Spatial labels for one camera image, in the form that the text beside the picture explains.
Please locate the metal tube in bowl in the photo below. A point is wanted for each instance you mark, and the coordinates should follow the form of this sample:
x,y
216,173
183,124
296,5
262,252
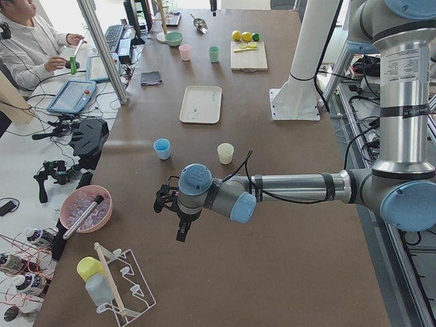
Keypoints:
x,y
97,201

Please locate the seated person white hoodie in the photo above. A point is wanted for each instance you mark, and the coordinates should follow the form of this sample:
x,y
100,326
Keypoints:
x,y
33,53

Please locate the frosted grey cup on rack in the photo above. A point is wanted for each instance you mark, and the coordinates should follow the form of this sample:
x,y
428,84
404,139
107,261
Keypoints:
x,y
98,289

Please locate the wooden cutting board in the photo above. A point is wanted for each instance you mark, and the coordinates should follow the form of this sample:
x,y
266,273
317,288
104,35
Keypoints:
x,y
248,61

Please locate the mint green bowl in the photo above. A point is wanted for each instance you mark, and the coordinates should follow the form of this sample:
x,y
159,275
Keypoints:
x,y
174,38

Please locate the cream plastic tray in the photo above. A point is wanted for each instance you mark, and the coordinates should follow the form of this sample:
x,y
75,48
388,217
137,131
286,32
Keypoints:
x,y
201,104

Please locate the blue teach pendant tablet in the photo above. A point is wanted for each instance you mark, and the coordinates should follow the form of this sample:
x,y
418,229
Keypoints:
x,y
73,97

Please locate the green lime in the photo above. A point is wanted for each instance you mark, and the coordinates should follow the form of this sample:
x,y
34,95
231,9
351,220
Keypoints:
x,y
255,37

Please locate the whole yellow lemon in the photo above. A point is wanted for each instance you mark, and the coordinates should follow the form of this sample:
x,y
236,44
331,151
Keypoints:
x,y
246,36
236,36

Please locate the blue plastic cup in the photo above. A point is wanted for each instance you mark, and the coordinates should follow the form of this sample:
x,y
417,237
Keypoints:
x,y
162,148

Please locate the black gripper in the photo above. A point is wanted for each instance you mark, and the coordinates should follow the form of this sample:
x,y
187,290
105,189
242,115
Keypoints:
x,y
184,219

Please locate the metal scoop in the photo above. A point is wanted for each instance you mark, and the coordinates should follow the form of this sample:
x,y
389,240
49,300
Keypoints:
x,y
199,24

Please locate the yellow cup on rack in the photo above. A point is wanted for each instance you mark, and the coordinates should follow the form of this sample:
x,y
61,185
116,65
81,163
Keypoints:
x,y
88,267

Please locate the black camera mount housing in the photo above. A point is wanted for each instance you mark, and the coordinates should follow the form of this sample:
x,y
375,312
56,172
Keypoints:
x,y
88,140

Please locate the green plastic cup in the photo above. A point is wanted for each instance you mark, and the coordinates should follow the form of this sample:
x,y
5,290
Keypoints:
x,y
213,52

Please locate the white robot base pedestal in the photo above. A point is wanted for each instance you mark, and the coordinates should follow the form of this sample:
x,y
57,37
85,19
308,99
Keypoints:
x,y
298,97

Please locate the wooden mug tree stand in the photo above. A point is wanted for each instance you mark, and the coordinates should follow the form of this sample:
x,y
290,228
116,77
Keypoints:
x,y
161,36

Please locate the yellow plastic knife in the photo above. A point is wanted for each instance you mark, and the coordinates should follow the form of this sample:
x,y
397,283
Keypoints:
x,y
243,49

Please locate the pink plastic cup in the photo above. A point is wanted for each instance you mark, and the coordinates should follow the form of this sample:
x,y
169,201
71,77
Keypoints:
x,y
185,52

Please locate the grey folded cloth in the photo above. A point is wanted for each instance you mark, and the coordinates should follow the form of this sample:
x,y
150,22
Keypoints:
x,y
150,78

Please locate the black keyboard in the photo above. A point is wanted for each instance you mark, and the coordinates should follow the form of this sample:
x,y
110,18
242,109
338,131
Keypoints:
x,y
113,35

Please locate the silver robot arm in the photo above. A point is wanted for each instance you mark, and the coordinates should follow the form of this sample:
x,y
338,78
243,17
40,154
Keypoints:
x,y
399,186

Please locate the cream plastic cup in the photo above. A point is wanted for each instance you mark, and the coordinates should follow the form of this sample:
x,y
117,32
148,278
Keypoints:
x,y
225,152

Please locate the white wire cup rack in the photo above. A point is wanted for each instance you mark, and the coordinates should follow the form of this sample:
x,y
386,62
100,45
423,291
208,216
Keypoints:
x,y
132,294

